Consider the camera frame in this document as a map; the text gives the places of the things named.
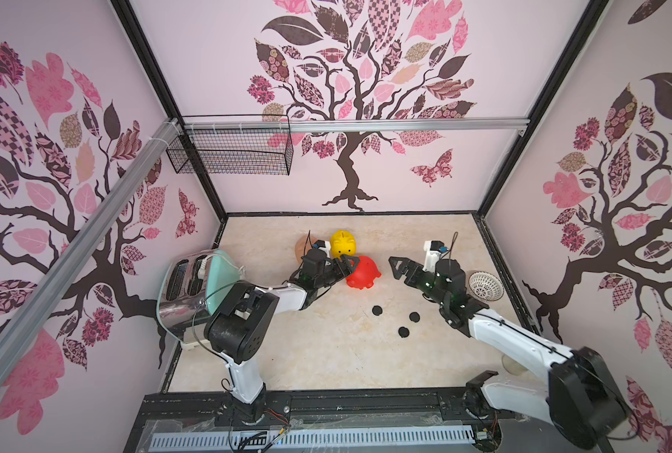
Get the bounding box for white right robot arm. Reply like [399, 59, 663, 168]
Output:
[389, 252, 630, 452]

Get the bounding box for yellow piggy bank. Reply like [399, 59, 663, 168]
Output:
[330, 230, 357, 258]

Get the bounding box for red piggy bank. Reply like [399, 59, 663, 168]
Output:
[347, 256, 382, 290]

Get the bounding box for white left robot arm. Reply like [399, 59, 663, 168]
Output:
[204, 248, 360, 405]

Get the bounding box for white slotted cable duct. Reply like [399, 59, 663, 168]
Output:
[145, 426, 476, 452]

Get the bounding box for aluminium rail left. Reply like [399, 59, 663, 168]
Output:
[0, 119, 180, 387]

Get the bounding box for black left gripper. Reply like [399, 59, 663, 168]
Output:
[316, 254, 362, 289]

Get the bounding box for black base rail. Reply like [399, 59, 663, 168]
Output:
[124, 387, 519, 452]

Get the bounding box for black wire basket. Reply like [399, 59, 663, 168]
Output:
[166, 113, 294, 176]

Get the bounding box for mint green chrome toaster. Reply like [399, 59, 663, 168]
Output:
[156, 249, 245, 347]

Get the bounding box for pink piggy bank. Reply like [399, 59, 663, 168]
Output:
[294, 235, 309, 265]

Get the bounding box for white sink strainer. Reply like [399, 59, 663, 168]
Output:
[467, 271, 505, 302]

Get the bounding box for aluminium rail back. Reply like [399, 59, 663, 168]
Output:
[184, 117, 530, 133]

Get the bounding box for aluminium rail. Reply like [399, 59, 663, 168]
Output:
[0, 119, 180, 387]
[184, 117, 530, 133]

